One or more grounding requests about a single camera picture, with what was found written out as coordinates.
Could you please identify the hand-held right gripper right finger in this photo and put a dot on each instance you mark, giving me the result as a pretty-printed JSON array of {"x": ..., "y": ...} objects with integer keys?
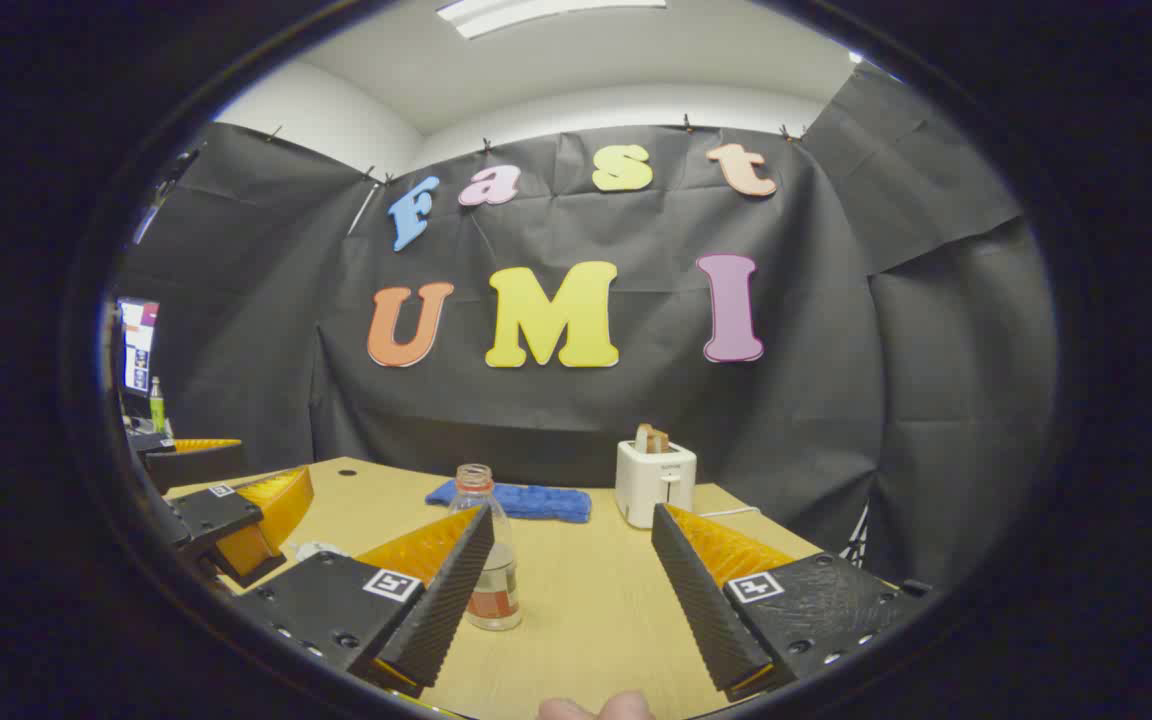
[{"x": 696, "y": 600}]

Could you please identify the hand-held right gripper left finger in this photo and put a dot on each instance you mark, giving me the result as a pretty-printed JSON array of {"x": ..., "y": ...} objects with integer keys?
[{"x": 446, "y": 600}]

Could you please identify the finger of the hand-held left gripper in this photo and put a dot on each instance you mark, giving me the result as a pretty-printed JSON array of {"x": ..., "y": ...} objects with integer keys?
[
  {"x": 196, "y": 468},
  {"x": 226, "y": 515}
]

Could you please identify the clear plastic water bottle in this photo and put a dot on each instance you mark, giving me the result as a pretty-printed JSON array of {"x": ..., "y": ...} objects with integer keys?
[{"x": 501, "y": 585}]

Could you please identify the green drink bottle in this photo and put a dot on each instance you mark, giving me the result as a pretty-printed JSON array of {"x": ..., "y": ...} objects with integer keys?
[{"x": 157, "y": 410}]

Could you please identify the white toaster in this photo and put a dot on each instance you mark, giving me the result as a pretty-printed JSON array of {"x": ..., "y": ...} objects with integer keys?
[{"x": 651, "y": 485}]

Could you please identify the blue towel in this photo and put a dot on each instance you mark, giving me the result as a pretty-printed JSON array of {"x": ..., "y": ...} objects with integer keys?
[{"x": 536, "y": 501}]

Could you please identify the computer monitor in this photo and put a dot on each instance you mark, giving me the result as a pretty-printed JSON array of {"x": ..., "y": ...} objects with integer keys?
[{"x": 139, "y": 345}]

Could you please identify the bread slice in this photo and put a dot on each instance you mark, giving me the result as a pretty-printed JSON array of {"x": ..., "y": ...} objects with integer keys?
[{"x": 651, "y": 440}]

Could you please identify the black backdrop cloth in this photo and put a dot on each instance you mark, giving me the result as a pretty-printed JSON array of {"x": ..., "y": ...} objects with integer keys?
[{"x": 816, "y": 400}]

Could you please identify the ceiling light panel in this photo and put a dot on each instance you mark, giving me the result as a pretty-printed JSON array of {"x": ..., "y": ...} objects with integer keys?
[{"x": 536, "y": 12}]

